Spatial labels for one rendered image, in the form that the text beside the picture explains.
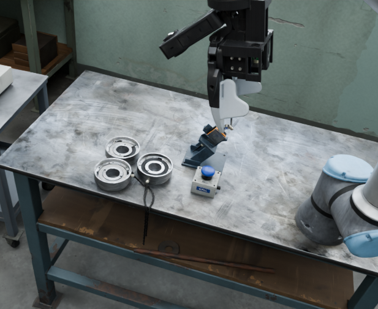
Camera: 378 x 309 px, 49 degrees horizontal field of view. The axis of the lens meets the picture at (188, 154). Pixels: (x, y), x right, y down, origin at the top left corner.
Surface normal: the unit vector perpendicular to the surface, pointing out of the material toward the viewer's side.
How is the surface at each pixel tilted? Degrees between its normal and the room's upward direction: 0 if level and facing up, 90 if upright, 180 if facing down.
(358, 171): 7
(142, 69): 90
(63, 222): 0
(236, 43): 13
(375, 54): 90
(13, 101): 0
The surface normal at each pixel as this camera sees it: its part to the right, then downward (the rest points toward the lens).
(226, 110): -0.40, 0.39
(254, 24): -0.39, 0.58
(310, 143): 0.12, -0.75
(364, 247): 0.11, 0.75
